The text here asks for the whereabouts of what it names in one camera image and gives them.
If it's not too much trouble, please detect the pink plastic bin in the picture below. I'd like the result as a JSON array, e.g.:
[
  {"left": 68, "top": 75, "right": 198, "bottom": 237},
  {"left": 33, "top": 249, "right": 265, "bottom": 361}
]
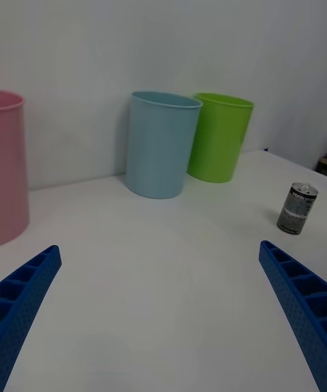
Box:
[{"left": 0, "top": 90, "right": 31, "bottom": 246}]

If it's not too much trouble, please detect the green plastic bin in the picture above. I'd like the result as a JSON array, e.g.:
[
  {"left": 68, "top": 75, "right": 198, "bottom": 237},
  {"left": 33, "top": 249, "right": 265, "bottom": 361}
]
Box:
[{"left": 186, "top": 92, "right": 255, "bottom": 184}]

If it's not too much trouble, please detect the pale blue plastic bin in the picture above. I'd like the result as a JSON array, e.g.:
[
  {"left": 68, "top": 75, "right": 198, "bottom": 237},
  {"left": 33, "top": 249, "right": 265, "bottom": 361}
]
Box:
[{"left": 124, "top": 91, "right": 204, "bottom": 200}]

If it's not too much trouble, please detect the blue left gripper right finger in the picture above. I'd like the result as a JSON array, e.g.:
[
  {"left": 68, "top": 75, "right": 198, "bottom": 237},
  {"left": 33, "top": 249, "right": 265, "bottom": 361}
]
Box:
[{"left": 258, "top": 240, "right": 327, "bottom": 392}]

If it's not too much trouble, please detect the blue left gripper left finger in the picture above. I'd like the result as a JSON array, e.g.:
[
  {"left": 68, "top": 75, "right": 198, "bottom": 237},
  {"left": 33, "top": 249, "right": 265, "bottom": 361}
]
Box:
[{"left": 0, "top": 244, "right": 63, "bottom": 392}]

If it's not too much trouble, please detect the black drink can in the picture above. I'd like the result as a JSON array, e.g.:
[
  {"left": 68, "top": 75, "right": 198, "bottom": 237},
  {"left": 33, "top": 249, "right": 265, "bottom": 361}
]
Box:
[{"left": 276, "top": 181, "right": 320, "bottom": 235}]

